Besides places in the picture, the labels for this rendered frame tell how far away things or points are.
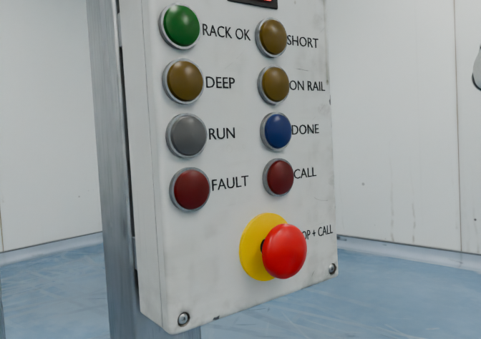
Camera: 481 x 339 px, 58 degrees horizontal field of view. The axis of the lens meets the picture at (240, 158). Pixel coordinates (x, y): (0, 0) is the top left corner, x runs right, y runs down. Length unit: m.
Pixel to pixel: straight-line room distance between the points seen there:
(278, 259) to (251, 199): 0.05
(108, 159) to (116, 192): 0.03
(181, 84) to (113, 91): 0.08
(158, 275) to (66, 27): 4.25
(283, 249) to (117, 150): 0.15
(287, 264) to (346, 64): 3.33
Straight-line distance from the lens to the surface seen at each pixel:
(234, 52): 0.33
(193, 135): 0.29
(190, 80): 0.29
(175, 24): 0.30
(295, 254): 0.32
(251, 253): 0.33
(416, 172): 3.36
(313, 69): 0.38
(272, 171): 0.33
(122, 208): 0.35
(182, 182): 0.29
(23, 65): 4.29
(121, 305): 0.39
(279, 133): 0.34
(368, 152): 3.51
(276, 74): 0.34
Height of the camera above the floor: 0.96
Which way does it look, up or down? 3 degrees down
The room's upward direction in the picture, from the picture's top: 3 degrees counter-clockwise
